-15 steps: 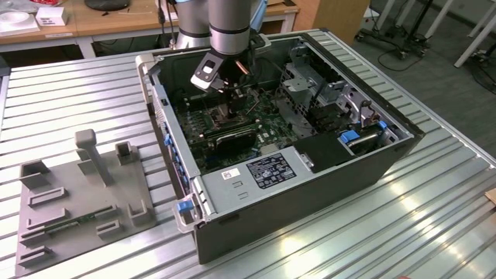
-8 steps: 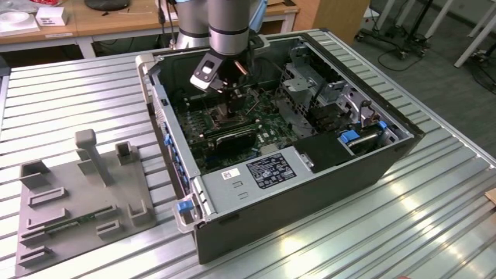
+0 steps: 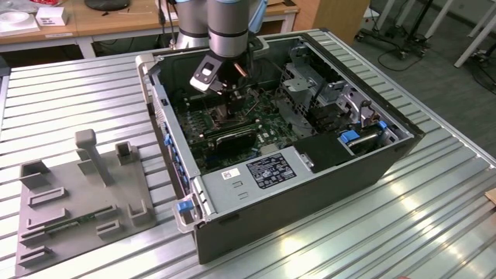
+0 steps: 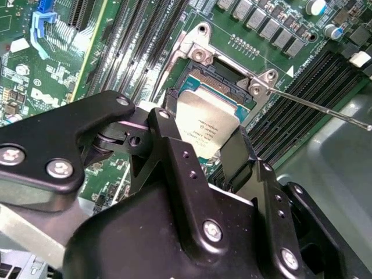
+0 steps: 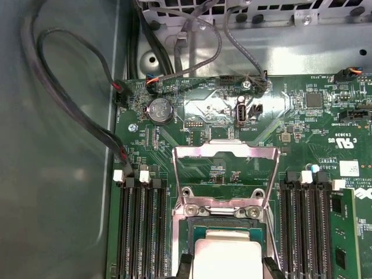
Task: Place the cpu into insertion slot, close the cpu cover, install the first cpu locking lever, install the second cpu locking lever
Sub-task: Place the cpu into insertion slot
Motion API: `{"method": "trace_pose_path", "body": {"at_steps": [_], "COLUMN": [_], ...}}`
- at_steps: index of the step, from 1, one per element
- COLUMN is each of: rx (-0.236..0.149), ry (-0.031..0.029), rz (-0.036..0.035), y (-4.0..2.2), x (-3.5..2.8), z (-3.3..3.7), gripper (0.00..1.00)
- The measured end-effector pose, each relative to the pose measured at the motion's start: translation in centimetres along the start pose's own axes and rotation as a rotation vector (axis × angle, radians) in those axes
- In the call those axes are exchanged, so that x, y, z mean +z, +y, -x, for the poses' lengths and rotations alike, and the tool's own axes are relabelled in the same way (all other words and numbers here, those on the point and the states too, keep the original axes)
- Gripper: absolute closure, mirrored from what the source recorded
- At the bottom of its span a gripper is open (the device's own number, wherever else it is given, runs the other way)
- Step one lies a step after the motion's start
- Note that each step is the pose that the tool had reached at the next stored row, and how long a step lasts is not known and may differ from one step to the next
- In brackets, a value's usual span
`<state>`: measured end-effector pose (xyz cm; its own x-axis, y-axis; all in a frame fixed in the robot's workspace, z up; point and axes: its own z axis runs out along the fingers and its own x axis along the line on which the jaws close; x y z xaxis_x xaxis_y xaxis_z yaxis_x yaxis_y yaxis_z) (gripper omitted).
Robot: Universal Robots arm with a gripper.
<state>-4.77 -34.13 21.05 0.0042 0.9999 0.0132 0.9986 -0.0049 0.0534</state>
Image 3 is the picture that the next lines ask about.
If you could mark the green RAM stick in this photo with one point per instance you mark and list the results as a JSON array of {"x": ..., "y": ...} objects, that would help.
[{"x": 70, "y": 223}]

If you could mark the black wheeled stand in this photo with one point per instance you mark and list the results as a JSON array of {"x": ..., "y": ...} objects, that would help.
[{"x": 422, "y": 17}]

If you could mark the CPU socket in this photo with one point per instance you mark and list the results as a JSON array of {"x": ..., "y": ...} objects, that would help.
[{"x": 214, "y": 117}]

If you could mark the white table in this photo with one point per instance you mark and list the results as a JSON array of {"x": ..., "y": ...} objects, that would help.
[
  {"x": 439, "y": 17},
  {"x": 472, "y": 45}
]

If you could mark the white round dish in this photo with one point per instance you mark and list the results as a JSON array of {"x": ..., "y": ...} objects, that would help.
[{"x": 15, "y": 20}]

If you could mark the green motherboard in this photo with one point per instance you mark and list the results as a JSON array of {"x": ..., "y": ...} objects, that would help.
[{"x": 279, "y": 128}]

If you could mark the small blue plastic clip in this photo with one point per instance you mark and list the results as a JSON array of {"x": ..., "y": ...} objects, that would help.
[{"x": 382, "y": 125}]

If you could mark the small silver heatsink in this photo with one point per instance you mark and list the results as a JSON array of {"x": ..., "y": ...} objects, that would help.
[{"x": 271, "y": 148}]

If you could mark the grey parts rack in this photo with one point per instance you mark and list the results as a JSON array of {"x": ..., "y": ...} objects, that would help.
[{"x": 78, "y": 203}]

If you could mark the blue case latch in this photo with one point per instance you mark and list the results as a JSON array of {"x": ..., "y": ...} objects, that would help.
[{"x": 184, "y": 207}]

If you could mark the white cardboard box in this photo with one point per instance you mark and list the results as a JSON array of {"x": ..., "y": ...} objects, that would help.
[{"x": 52, "y": 14}]

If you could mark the wooden cabinet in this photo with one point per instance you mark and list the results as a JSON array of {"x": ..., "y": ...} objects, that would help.
[{"x": 338, "y": 17}]

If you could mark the wooden desk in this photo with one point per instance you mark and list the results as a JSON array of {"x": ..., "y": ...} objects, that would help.
[{"x": 116, "y": 23}]

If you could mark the red plastic packet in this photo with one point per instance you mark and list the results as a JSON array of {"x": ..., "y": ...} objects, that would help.
[{"x": 47, "y": 1}]

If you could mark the black round stand base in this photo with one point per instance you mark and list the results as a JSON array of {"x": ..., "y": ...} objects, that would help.
[{"x": 107, "y": 3}]

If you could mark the copper cylindrical connector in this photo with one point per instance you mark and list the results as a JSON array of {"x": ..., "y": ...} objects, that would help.
[{"x": 240, "y": 69}]

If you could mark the blue card retainer clip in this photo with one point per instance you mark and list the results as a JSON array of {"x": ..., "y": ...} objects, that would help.
[{"x": 167, "y": 140}]

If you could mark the black open PC case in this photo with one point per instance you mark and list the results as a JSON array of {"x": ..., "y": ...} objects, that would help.
[{"x": 291, "y": 226}]

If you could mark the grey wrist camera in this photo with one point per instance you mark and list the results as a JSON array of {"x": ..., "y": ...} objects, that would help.
[{"x": 206, "y": 77}]

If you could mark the black graphics card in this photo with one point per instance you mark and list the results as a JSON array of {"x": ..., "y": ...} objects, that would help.
[{"x": 236, "y": 141}]

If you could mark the black plastic shroud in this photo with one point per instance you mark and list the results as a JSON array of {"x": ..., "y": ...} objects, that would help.
[{"x": 322, "y": 154}]

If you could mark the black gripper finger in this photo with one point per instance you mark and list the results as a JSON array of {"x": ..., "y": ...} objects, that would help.
[
  {"x": 231, "y": 107},
  {"x": 239, "y": 107}
]

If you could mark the black RAM slot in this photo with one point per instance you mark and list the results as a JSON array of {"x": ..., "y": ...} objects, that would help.
[
  {"x": 194, "y": 103},
  {"x": 194, "y": 106},
  {"x": 194, "y": 100}
]

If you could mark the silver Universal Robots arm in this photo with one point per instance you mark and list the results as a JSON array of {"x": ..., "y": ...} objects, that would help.
[{"x": 227, "y": 29}]

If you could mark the silver drive cage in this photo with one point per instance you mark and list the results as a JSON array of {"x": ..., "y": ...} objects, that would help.
[{"x": 298, "y": 84}]

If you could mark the wooden block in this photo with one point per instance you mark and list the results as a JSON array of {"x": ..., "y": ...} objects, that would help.
[{"x": 491, "y": 197}]

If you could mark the silver power supply unit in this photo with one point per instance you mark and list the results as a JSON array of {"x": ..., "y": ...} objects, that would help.
[{"x": 232, "y": 191}]

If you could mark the pale blue teach pendant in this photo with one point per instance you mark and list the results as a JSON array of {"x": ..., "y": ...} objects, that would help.
[{"x": 259, "y": 14}]

